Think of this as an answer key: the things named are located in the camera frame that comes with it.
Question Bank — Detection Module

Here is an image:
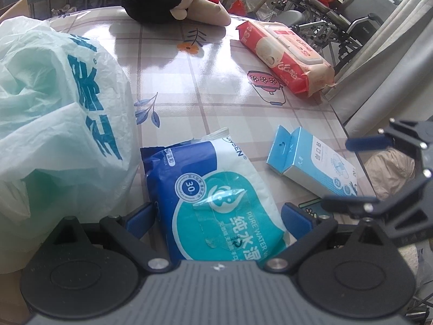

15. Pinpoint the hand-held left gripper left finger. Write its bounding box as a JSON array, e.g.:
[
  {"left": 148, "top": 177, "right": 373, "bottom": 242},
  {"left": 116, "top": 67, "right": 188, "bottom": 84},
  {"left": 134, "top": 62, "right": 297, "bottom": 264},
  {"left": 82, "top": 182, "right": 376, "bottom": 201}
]
[{"left": 32, "top": 202, "right": 173, "bottom": 274}]

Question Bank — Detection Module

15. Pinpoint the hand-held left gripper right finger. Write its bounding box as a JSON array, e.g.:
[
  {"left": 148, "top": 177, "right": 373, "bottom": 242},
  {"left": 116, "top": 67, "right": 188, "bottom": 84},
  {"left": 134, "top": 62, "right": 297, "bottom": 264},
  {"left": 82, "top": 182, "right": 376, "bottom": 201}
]
[{"left": 263, "top": 202, "right": 395, "bottom": 274}]

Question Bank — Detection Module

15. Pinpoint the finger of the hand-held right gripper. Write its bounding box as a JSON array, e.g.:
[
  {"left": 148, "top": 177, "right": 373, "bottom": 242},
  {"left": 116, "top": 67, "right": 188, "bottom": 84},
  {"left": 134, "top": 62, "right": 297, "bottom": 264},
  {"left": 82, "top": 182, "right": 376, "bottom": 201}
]
[
  {"left": 345, "top": 118, "right": 433, "bottom": 152},
  {"left": 320, "top": 168, "right": 433, "bottom": 238}
]

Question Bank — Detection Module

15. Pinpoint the blue white carton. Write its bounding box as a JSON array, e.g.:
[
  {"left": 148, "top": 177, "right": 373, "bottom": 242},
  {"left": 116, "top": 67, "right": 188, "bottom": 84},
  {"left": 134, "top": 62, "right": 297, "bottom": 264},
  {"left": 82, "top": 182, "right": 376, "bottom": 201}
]
[{"left": 266, "top": 125, "right": 358, "bottom": 197}]

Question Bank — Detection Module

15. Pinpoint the blue wet wipes pack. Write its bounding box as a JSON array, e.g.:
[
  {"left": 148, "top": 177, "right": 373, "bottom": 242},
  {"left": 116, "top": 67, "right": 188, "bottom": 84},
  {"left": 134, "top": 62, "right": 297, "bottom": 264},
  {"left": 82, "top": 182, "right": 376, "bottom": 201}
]
[{"left": 140, "top": 127, "right": 289, "bottom": 265}]

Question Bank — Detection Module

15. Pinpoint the white green plastic bag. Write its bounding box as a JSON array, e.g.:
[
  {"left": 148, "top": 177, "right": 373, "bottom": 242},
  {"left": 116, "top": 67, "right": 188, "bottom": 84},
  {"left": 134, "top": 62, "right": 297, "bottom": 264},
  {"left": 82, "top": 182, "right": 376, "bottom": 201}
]
[{"left": 0, "top": 18, "right": 138, "bottom": 256}]

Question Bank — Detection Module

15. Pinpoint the brown cardboard box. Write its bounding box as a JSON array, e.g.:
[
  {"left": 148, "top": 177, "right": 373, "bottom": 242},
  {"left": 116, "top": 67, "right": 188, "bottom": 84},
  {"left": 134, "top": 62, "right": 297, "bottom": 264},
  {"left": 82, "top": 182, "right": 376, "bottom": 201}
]
[{"left": 0, "top": 0, "right": 28, "bottom": 20}]

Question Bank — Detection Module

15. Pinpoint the beige cloth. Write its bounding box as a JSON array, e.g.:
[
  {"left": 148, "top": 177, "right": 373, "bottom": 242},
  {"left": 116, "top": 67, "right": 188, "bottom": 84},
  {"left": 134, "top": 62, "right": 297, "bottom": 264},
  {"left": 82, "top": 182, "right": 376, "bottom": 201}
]
[{"left": 363, "top": 148, "right": 415, "bottom": 201}]

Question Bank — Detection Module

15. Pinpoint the grey curtain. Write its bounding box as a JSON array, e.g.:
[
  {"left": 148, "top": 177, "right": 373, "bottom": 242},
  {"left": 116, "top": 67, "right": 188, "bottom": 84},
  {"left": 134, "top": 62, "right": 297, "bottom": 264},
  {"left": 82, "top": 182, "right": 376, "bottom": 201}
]
[{"left": 333, "top": 0, "right": 433, "bottom": 138}]

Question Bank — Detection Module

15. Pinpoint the red wet wipes pack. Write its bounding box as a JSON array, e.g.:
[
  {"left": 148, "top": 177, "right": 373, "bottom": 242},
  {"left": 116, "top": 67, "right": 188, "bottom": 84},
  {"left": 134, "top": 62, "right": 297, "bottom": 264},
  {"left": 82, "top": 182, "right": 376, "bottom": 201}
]
[{"left": 236, "top": 19, "right": 336, "bottom": 99}]

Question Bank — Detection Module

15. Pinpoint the wheelchair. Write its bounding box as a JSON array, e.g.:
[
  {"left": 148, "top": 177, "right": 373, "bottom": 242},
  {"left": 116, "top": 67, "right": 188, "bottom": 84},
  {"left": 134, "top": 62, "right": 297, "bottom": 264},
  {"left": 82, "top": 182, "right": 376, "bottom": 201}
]
[{"left": 280, "top": 0, "right": 411, "bottom": 66}]

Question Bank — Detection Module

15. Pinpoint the small red bag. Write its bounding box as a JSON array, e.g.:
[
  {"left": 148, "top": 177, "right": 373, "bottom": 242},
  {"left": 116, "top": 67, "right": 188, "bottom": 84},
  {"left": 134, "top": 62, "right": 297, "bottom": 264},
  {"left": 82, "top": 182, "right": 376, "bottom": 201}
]
[{"left": 229, "top": 0, "right": 251, "bottom": 15}]

